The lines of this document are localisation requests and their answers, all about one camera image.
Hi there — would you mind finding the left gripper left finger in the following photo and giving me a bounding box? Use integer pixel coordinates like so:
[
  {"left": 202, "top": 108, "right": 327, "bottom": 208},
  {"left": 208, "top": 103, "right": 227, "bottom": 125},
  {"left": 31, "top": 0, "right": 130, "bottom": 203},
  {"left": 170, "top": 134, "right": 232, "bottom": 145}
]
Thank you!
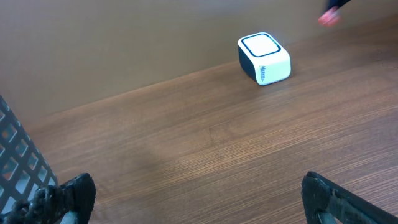
[{"left": 1, "top": 173, "right": 96, "bottom": 224}]

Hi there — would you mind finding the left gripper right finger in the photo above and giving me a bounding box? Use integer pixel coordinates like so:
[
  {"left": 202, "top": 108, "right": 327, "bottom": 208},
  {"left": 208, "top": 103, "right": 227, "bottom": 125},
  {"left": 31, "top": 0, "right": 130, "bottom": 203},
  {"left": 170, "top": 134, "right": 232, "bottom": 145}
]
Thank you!
[{"left": 301, "top": 172, "right": 397, "bottom": 224}]

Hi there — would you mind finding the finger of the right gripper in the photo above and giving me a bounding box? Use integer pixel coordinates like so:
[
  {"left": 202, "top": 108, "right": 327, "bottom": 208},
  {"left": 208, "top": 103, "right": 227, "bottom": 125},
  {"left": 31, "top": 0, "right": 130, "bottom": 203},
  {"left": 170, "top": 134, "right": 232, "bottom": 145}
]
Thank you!
[{"left": 325, "top": 0, "right": 351, "bottom": 11}]

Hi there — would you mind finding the red white package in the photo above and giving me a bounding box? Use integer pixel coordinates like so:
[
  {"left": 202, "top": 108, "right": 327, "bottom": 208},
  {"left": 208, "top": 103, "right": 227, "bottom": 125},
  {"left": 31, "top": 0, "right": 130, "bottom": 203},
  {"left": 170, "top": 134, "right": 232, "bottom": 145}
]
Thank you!
[{"left": 318, "top": 7, "right": 340, "bottom": 27}]

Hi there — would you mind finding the white barcode scanner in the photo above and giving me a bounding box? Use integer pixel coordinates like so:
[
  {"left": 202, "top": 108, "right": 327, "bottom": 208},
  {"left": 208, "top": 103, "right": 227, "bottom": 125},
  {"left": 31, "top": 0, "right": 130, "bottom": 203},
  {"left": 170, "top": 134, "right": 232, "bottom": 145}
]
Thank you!
[{"left": 238, "top": 32, "right": 292, "bottom": 86}]

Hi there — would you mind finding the grey plastic mesh basket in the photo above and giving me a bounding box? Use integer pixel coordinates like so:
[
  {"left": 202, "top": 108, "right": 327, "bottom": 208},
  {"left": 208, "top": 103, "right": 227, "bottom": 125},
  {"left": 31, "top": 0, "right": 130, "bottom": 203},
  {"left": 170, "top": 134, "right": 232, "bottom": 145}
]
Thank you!
[{"left": 1, "top": 98, "right": 58, "bottom": 215}]

